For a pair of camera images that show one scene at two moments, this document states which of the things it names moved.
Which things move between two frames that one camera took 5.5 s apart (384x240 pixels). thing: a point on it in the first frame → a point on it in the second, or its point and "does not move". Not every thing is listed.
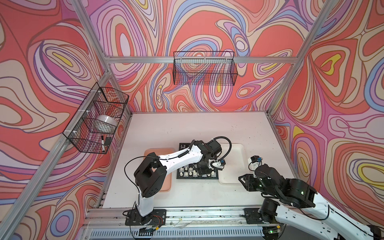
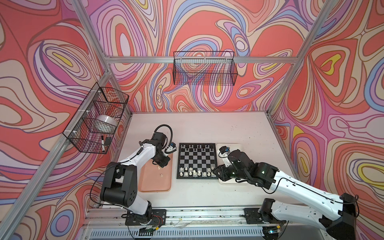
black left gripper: x=207 y=172 → x=164 y=162
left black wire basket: x=93 y=128 does not move
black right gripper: x=249 y=179 → x=222 y=170
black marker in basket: x=103 y=144 does not move
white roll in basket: x=106 y=123 does not move
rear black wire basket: x=216 y=68 does not move
